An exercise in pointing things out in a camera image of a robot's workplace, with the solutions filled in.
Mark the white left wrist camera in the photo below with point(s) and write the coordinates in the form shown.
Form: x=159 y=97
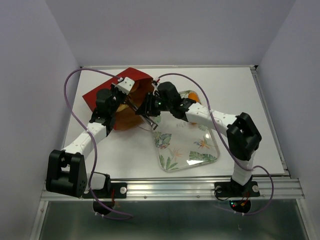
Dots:
x=125 y=85

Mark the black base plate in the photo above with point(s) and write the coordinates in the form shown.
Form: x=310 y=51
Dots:
x=225 y=190
x=116 y=190

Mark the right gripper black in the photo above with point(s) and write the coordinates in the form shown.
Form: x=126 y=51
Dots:
x=146 y=107

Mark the aluminium mounting rail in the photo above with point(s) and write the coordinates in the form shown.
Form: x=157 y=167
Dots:
x=202 y=189

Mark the red brown paper bag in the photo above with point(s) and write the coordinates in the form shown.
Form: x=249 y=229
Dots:
x=125 y=117

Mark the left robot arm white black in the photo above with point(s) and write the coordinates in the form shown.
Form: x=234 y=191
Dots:
x=66 y=171

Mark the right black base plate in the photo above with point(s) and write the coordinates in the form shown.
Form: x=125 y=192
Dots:
x=225 y=190

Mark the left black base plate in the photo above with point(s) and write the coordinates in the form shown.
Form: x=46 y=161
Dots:
x=116 y=190

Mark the clear tray with leaf print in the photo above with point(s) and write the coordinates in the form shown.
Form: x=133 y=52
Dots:
x=182 y=145

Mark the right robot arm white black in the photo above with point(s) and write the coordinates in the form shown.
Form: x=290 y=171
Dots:
x=243 y=137

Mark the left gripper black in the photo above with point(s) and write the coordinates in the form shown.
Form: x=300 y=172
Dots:
x=124 y=95

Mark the long orange fake bread loaf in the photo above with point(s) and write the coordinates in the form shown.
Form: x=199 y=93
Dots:
x=194 y=96

